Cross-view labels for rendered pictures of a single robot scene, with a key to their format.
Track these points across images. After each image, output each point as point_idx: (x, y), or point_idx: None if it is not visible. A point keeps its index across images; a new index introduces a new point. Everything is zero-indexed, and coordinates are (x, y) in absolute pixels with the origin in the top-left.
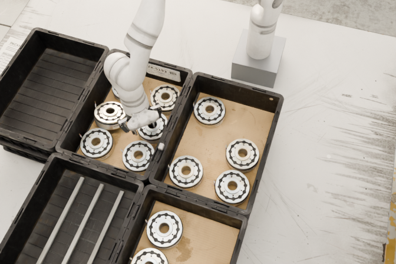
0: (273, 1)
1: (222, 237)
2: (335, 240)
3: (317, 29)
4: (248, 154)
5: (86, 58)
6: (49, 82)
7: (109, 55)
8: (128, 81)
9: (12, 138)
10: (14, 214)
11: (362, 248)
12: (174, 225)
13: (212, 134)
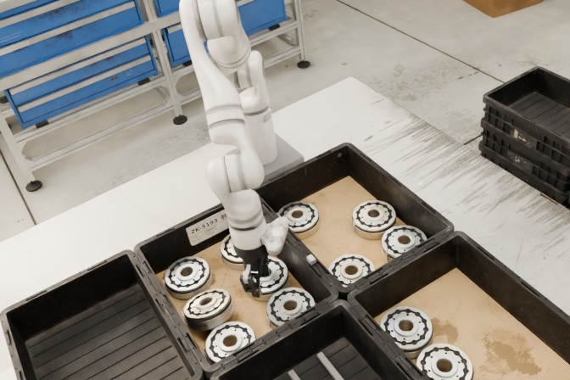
0: (262, 69)
1: (454, 286)
2: (512, 226)
3: (278, 120)
4: (380, 209)
5: (97, 301)
6: (81, 364)
7: (209, 164)
8: (257, 166)
9: None
10: None
11: (535, 211)
12: (410, 315)
13: (325, 234)
